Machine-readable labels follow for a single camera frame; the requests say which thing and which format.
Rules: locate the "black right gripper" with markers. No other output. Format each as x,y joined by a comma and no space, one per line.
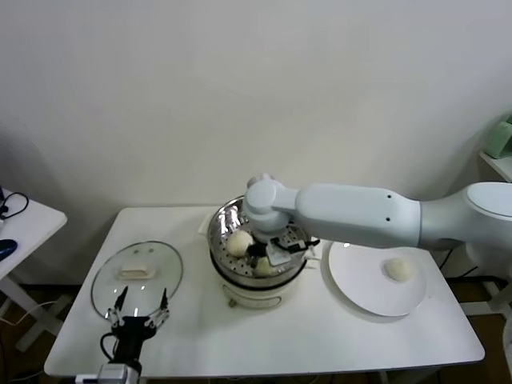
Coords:
260,248

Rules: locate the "glass pot lid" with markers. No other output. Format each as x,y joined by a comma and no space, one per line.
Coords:
160,260

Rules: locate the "silver right wrist camera block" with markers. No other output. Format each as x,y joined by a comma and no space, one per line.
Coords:
279,254

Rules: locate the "cream electric cooker pot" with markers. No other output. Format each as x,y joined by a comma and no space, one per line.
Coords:
256,298

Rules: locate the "stainless steel steamer basket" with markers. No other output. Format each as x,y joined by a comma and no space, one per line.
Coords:
222,224

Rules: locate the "dark computer mouse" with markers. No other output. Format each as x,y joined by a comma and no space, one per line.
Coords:
7,248

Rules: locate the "silver wrist camera block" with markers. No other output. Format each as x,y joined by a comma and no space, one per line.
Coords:
279,254
113,373

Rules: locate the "white side table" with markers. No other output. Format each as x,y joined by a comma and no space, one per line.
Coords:
36,224

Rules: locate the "white steamed baozi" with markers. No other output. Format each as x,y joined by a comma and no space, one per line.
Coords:
264,269
239,244
398,270

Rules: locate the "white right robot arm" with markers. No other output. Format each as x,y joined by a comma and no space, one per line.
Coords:
352,216

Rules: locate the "silver left wrist camera block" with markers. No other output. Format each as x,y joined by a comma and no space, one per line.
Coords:
113,373

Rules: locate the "light green box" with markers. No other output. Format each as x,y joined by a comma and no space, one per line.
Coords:
502,138

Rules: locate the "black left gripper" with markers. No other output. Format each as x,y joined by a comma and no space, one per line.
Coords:
134,330

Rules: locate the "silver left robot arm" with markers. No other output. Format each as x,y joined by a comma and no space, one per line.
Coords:
135,370

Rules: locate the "white round plate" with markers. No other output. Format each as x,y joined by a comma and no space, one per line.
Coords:
360,280

